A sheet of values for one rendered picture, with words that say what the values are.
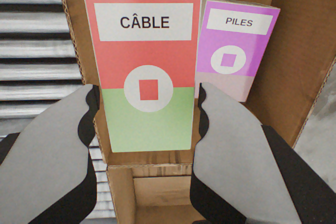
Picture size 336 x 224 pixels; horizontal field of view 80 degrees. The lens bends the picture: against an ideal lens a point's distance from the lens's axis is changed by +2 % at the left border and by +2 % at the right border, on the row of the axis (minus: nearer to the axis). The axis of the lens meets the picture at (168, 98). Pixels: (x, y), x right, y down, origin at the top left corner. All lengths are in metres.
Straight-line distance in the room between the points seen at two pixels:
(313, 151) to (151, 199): 1.88
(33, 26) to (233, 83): 0.48
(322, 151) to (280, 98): 2.04
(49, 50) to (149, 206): 0.55
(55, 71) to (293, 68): 0.55
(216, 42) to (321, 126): 1.89
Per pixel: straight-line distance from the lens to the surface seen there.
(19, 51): 0.64
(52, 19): 0.57
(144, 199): 0.71
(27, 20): 0.60
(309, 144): 2.26
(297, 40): 0.35
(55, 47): 0.59
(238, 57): 0.35
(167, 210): 0.73
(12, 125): 0.77
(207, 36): 0.32
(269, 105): 0.40
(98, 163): 0.82
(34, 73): 0.65
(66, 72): 0.61
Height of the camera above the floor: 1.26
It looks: 59 degrees down
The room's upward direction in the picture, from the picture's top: 175 degrees clockwise
